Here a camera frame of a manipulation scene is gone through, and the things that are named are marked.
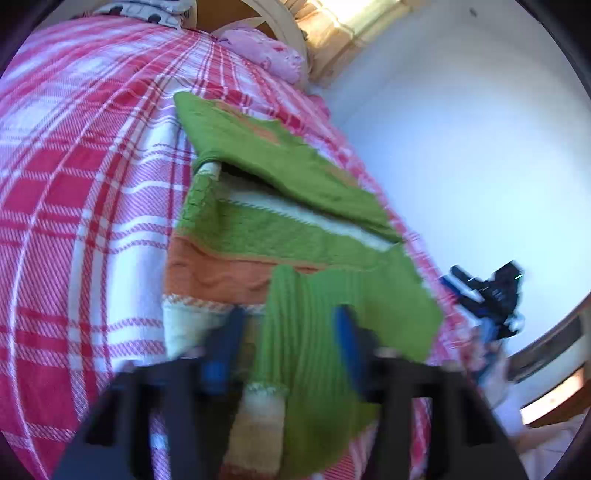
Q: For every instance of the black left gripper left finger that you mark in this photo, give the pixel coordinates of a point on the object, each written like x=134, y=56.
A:
x=196, y=395

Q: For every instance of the red white plaid bedspread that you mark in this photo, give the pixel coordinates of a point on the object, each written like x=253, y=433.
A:
x=95, y=168

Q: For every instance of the dark wooden furniture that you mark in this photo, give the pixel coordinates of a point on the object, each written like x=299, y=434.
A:
x=550, y=346

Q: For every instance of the grey patterned pillow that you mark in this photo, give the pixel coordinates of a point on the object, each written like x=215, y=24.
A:
x=174, y=14

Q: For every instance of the tan curtain by headboard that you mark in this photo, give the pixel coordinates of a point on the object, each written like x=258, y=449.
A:
x=336, y=32

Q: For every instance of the pink floral pillow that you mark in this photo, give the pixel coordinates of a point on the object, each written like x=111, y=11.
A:
x=272, y=55

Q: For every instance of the green orange striped knit sweater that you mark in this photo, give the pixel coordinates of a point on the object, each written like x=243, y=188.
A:
x=272, y=226

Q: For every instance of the cream wooden headboard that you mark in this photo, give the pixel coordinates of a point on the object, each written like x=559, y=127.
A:
x=272, y=16

